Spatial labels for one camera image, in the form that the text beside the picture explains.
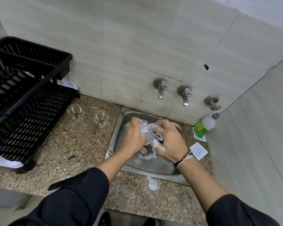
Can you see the green dish soap bottle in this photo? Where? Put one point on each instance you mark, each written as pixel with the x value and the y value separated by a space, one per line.
pixel 205 127

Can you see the black plastic dish rack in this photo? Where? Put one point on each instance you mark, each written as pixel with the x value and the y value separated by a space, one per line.
pixel 26 110

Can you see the clear glass tea cup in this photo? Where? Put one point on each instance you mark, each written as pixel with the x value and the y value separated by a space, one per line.
pixel 101 118
pixel 75 112

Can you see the black dish scrubber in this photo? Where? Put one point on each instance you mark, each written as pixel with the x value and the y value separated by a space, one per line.
pixel 156 136

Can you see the sink drain strainer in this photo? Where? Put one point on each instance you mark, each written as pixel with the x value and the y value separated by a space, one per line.
pixel 145 152

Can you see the person's right hand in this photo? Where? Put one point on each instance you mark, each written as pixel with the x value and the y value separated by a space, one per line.
pixel 173 144

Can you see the person's left forearm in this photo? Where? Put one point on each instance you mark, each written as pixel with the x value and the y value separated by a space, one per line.
pixel 94 181

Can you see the white card with green edge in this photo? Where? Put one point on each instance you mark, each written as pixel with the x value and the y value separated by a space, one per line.
pixel 200 136

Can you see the black shoe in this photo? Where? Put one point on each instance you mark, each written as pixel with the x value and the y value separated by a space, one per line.
pixel 105 219
pixel 148 222

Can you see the person's left hand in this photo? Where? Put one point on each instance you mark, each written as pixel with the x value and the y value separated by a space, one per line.
pixel 131 138

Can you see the person's right forearm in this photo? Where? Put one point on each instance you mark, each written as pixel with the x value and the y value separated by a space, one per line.
pixel 202 183

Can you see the steel wall valve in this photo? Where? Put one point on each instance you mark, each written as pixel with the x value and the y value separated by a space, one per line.
pixel 212 102

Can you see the white card with black stripes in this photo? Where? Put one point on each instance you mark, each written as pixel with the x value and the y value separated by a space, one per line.
pixel 198 151

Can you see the steel wall tap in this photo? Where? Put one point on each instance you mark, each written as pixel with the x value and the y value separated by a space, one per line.
pixel 185 94
pixel 160 88

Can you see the woven wristband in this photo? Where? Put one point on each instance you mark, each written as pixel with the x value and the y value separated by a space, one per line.
pixel 182 158

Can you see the steel sink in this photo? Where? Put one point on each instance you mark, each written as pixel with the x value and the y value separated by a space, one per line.
pixel 165 169

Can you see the soapy clear glass cup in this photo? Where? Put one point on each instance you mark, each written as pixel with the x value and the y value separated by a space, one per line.
pixel 146 128

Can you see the person's right thumb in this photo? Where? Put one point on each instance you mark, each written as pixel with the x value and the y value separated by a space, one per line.
pixel 157 147

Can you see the person's left fingers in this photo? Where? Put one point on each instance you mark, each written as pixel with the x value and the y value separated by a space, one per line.
pixel 134 121

